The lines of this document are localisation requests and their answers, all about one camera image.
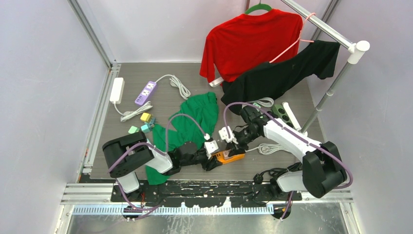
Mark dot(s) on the teal plug adapter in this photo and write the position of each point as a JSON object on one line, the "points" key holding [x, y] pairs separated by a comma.
{"points": [[152, 122], [146, 128]]}

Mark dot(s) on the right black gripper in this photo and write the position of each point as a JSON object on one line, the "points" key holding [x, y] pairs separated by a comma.
{"points": [[236, 148]]}

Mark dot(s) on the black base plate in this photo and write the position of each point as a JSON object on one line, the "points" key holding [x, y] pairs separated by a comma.
{"points": [[205, 194]]}

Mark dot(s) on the green power strip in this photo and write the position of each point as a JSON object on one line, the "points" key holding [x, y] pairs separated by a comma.
{"points": [[280, 112]]}

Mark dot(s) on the pink clothes hanger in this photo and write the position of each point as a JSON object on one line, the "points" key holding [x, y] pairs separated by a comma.
{"points": [[297, 40]]}

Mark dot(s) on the green clothes hanger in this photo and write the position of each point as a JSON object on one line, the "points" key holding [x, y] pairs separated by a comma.
{"points": [[259, 6]]}

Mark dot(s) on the black t-shirt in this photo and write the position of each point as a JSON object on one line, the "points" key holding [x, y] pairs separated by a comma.
{"points": [[272, 80]]}

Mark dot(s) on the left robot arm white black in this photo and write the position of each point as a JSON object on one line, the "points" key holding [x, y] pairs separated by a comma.
{"points": [[125, 154]]}

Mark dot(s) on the light green plug adapter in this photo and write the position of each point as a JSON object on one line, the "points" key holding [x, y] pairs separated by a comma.
{"points": [[133, 129]]}

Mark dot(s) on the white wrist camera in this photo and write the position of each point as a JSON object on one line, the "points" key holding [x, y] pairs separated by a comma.
{"points": [[210, 145], [227, 135]]}

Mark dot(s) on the purple power strip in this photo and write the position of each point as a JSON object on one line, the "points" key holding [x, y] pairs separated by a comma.
{"points": [[146, 93]]}

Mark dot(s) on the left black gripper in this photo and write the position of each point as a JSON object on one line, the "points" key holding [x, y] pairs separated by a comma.
{"points": [[208, 164]]}

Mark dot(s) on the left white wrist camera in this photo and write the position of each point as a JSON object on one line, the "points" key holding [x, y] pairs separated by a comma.
{"points": [[210, 145]]}

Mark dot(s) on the yellow plug adapter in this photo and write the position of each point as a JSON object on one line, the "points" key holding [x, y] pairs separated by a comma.
{"points": [[146, 117]]}

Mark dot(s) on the orange power strip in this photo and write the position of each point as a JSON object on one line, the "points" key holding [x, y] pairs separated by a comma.
{"points": [[224, 158]]}

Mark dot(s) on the red t-shirt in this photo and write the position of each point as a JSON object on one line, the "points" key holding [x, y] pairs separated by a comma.
{"points": [[244, 42]]}

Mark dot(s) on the white power strip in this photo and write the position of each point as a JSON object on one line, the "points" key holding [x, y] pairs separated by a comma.
{"points": [[117, 90]]}

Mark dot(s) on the green t-shirt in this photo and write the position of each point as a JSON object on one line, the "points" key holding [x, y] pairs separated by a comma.
{"points": [[204, 109]]}

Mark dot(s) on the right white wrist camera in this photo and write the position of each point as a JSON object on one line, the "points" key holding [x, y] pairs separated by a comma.
{"points": [[227, 135]]}

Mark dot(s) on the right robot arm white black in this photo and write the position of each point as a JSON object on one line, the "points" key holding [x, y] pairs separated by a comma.
{"points": [[322, 169]]}

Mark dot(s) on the aluminium frame rail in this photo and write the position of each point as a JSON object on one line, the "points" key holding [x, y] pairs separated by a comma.
{"points": [[89, 22]]}

